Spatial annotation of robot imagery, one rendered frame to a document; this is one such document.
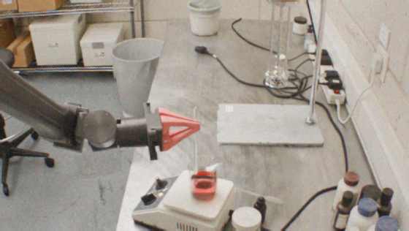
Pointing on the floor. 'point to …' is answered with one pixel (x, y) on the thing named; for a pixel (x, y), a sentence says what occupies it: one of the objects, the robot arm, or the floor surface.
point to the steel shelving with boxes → (63, 34)
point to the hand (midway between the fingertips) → (195, 126)
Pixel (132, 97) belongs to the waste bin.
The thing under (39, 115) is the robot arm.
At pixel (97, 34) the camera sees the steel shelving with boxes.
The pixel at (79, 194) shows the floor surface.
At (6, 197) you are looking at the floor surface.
